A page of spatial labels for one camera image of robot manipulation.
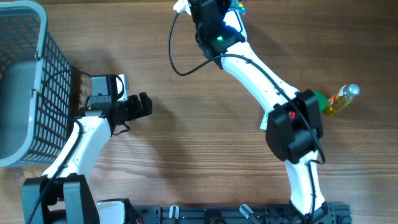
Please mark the yellow oil bottle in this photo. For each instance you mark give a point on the yellow oil bottle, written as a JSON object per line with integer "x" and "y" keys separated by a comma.
{"x": 342, "y": 98}

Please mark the white barcode scanner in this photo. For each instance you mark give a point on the white barcode scanner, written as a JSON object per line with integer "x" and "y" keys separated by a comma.
{"x": 233, "y": 19}

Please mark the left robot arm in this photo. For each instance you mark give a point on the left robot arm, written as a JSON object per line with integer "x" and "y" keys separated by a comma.
{"x": 62, "y": 194}

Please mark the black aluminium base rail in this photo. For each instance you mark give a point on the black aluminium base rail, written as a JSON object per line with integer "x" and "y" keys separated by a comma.
{"x": 277, "y": 213}

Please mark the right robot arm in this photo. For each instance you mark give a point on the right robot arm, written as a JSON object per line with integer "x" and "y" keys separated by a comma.
{"x": 295, "y": 142}

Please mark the red Nescafe coffee stick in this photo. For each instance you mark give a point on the red Nescafe coffee stick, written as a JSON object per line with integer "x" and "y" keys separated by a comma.
{"x": 292, "y": 115}

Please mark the mint green wipes sachet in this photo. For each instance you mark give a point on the mint green wipes sachet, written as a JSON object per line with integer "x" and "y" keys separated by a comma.
{"x": 264, "y": 121}

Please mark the grey plastic mesh basket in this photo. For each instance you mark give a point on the grey plastic mesh basket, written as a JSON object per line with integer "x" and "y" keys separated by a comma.
{"x": 36, "y": 87}

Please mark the green lid seasoning jar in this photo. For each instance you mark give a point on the green lid seasoning jar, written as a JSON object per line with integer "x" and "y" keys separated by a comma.
{"x": 322, "y": 101}

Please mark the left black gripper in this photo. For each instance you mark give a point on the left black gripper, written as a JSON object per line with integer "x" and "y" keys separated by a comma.
{"x": 135, "y": 111}

